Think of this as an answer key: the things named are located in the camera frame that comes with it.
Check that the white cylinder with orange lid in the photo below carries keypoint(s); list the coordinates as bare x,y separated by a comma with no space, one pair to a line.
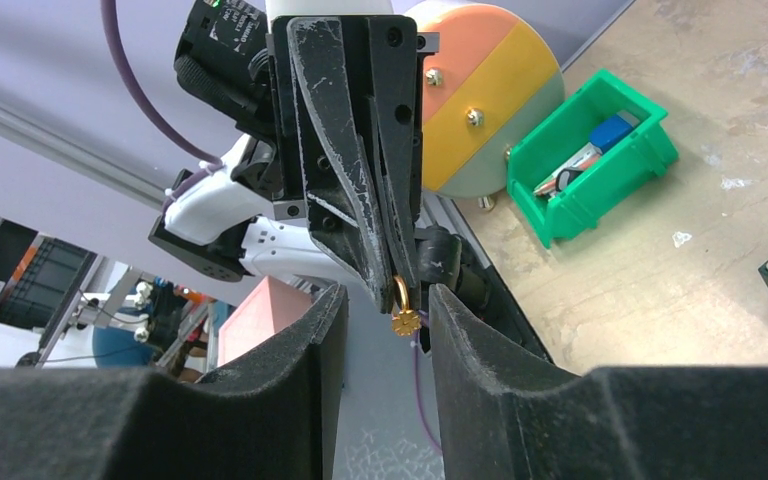
493,80

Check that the pink box in background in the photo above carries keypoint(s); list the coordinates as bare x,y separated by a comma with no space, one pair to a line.
272,306

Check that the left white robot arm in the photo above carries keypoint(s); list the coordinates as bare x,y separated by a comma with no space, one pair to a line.
218,218

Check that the aluminium rail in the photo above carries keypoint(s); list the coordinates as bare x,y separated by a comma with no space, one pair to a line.
22,131

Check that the green plastic bin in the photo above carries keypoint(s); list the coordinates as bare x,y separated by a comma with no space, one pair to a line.
645,153

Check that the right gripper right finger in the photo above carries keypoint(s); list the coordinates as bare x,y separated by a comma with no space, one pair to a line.
504,413

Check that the blue white item in bin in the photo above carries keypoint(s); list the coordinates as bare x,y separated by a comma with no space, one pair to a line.
600,140

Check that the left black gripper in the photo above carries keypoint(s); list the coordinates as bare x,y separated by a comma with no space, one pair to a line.
348,110

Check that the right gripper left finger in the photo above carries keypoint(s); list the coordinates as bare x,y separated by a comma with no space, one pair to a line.
270,414

